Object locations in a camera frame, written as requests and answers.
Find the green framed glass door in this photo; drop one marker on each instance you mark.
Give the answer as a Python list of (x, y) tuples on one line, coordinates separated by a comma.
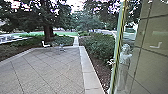
[(143, 50)]

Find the green garden shrubs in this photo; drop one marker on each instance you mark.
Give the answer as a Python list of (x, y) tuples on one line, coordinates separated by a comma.
[(98, 45)]

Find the pale stone path curb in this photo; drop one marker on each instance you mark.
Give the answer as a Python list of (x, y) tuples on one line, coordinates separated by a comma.
[(88, 73)]

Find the white outdoor chair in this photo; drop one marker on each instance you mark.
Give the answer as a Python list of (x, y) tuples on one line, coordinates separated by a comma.
[(44, 43)]

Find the large dark tree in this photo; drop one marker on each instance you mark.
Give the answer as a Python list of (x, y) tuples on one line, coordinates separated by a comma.
[(48, 20)]

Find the low green hedge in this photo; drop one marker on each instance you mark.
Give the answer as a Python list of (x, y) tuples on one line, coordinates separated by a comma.
[(20, 45)]

